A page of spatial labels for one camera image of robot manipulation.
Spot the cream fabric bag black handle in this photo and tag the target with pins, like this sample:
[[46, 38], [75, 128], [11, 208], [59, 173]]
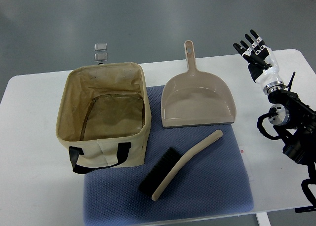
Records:
[[104, 117]]

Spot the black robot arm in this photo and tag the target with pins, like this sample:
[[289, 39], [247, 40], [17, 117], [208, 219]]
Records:
[[293, 122]]

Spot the white table leg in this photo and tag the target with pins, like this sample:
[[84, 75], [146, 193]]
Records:
[[262, 219]]

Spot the blue mesh cushion mat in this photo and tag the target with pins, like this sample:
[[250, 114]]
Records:
[[213, 182]]

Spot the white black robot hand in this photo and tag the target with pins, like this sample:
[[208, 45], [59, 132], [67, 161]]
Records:
[[262, 63]]

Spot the upper metal floor plate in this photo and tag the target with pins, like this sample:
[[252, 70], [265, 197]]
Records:
[[100, 46]]

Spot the beige hand broom black bristles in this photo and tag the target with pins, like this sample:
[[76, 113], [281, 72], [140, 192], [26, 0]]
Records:
[[171, 162]]

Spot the beige plastic dustpan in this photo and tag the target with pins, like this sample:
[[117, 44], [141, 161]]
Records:
[[196, 98]]

